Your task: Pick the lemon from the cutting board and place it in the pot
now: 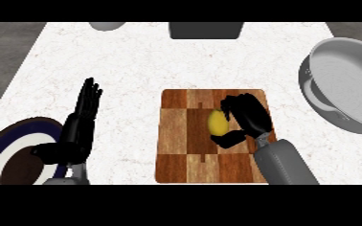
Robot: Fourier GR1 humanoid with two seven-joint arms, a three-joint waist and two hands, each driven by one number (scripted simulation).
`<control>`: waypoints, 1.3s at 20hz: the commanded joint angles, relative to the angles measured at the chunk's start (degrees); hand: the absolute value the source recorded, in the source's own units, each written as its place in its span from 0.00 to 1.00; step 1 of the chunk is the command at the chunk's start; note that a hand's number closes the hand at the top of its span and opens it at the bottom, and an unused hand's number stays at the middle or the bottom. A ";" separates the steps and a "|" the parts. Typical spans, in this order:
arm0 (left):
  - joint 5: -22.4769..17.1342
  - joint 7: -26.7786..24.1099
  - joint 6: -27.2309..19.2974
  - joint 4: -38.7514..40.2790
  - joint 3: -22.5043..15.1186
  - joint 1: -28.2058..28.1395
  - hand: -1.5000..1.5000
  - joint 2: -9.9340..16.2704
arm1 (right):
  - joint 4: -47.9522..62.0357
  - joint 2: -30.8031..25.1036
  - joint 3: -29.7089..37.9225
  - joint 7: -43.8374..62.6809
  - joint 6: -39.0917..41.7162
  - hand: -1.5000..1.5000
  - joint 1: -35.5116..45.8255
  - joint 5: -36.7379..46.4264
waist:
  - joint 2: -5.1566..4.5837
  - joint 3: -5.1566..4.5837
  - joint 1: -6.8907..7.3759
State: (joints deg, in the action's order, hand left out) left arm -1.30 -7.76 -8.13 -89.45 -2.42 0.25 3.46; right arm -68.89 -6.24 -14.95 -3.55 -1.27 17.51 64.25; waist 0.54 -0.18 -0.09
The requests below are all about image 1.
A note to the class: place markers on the grey metal pot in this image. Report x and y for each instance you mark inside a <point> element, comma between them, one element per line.
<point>337,83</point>

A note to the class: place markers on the yellow lemon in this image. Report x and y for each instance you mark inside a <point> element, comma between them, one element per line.
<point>217,124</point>

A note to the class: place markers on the dark grey box appliance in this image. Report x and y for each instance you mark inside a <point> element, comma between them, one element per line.
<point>205,30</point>

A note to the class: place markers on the checkered wooden cutting board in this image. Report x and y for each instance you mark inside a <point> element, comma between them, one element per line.
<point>183,140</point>

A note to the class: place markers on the pale grey round object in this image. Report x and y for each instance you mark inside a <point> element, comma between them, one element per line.
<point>106,26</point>

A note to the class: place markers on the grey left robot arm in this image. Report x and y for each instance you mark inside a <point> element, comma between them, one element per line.
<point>71,175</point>

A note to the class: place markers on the blue and white plate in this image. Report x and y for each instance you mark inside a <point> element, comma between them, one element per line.
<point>23,153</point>

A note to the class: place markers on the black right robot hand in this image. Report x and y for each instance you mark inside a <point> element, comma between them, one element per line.
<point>251,115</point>

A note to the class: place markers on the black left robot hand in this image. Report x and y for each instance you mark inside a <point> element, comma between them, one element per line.
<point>77,131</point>

